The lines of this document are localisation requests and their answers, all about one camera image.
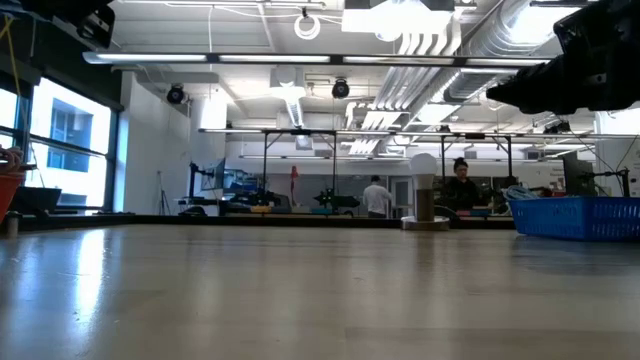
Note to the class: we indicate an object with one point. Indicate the large window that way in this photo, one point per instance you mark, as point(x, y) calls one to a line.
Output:
point(70, 150)

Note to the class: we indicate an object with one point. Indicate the person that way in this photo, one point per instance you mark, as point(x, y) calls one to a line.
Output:
point(377, 197)
point(460, 192)

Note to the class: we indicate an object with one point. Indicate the silver ventilation duct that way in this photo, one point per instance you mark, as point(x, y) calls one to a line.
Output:
point(490, 35)

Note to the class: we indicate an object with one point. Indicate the black round ceiling lamp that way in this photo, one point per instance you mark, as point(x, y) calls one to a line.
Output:
point(175, 94)
point(340, 88)

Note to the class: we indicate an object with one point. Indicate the white bulb table lamp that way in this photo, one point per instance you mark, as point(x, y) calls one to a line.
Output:
point(425, 192)

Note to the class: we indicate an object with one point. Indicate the tripod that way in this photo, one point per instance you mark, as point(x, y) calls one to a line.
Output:
point(163, 195)

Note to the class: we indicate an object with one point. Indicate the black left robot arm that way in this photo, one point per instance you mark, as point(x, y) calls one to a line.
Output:
point(75, 20)

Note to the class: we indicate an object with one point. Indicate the black aluminium table frame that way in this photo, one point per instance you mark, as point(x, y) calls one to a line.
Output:
point(250, 220)

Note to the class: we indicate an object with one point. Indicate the red plastic basket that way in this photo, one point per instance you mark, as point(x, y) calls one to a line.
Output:
point(7, 192)

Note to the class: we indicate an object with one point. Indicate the overhead light bar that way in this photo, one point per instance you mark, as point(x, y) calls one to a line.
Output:
point(320, 58)

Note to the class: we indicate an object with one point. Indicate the blue plastic basket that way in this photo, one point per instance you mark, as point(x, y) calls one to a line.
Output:
point(575, 220)

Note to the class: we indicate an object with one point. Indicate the computer monitor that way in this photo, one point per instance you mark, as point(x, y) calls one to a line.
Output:
point(577, 175)
point(215, 175)

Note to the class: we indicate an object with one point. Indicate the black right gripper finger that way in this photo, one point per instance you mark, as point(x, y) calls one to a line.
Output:
point(545, 90)

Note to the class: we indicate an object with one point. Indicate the small grey post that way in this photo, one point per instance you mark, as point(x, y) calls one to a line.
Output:
point(12, 225)

